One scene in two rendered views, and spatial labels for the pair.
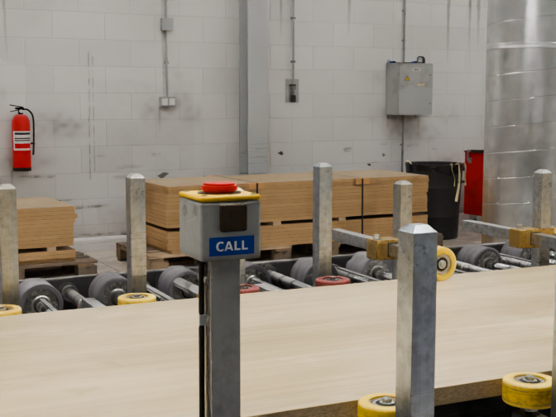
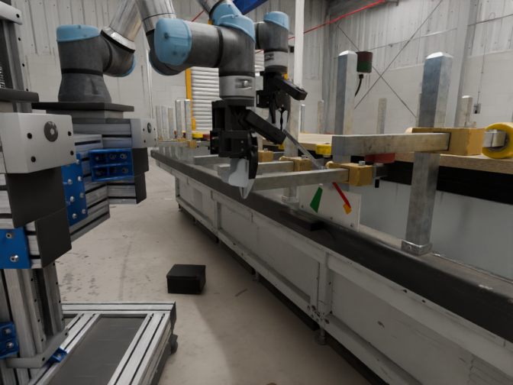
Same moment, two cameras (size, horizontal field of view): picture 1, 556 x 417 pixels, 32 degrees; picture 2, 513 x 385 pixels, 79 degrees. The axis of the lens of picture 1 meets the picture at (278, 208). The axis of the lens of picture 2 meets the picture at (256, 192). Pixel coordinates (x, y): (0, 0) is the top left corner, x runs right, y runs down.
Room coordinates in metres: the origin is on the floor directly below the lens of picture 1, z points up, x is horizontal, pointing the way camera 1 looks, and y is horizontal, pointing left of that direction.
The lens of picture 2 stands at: (1.11, -1.48, 0.98)
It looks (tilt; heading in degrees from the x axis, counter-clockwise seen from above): 13 degrees down; 87
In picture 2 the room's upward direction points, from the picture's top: straight up
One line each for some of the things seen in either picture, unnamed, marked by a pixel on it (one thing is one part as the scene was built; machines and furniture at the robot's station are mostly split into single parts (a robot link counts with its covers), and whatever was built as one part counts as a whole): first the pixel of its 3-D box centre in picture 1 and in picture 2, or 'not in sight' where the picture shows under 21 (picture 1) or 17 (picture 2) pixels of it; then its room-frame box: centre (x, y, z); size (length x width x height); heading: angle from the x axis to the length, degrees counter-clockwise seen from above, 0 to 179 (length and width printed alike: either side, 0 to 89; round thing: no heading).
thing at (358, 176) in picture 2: not in sight; (347, 172); (1.40, -0.64, 0.85); 0.13 x 0.06 x 0.05; 115
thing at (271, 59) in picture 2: not in sight; (275, 62); (1.21, -0.47, 1.16); 0.08 x 0.08 x 0.05
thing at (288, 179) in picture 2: not in sight; (325, 176); (1.32, -0.70, 0.84); 0.43 x 0.03 x 0.04; 25
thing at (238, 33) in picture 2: not in sight; (234, 49); (1.10, -0.80, 1.13); 0.09 x 0.08 x 0.11; 27
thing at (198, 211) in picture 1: (219, 227); not in sight; (1.06, 0.06, 1.18); 0.07 x 0.07 x 0.08; 25
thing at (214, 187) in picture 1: (219, 190); not in sight; (1.06, 0.06, 1.22); 0.04 x 0.04 x 0.02
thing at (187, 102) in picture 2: not in sight; (188, 135); (0.74, 0.73, 0.90); 0.03 x 0.03 x 0.48; 25
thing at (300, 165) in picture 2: not in sight; (294, 164); (1.29, -0.42, 0.84); 0.13 x 0.06 x 0.05; 115
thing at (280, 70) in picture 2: not in sight; (273, 89); (1.21, -0.46, 1.08); 0.09 x 0.08 x 0.12; 135
